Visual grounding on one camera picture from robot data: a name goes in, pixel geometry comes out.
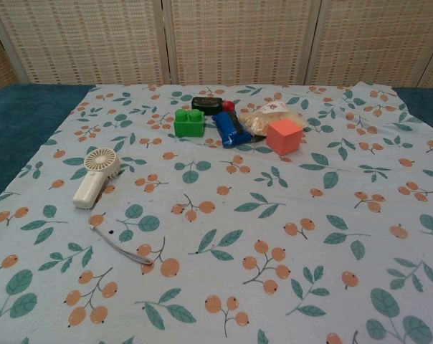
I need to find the white handheld fan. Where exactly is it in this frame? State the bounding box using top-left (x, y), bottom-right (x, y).
top-left (72, 148), bottom-right (121, 210)

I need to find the blue snack packet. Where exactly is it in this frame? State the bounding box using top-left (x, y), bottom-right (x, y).
top-left (211, 110), bottom-right (252, 149)

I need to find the green toy building block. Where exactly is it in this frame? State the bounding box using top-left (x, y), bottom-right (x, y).
top-left (173, 109), bottom-right (206, 138)

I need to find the floral fruit print tablecloth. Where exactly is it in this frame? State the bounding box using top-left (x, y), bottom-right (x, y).
top-left (0, 81), bottom-right (433, 344)

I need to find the black rectangular case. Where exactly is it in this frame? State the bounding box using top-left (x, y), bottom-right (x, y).
top-left (191, 95), bottom-right (225, 116)

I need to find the clear bag of beige pieces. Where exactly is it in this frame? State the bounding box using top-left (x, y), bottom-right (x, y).
top-left (237, 101), bottom-right (307, 138)

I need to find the salmon pink cube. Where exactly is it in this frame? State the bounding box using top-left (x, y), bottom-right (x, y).
top-left (265, 120), bottom-right (304, 156)

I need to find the woven folding screen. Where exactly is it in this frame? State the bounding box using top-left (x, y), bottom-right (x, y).
top-left (0, 0), bottom-right (433, 92)

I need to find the teal blue carpet cover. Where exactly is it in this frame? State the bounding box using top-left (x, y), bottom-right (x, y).
top-left (0, 83), bottom-right (97, 209)

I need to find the grey wrist strap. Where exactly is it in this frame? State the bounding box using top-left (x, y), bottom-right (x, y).
top-left (89, 214), bottom-right (154, 266)

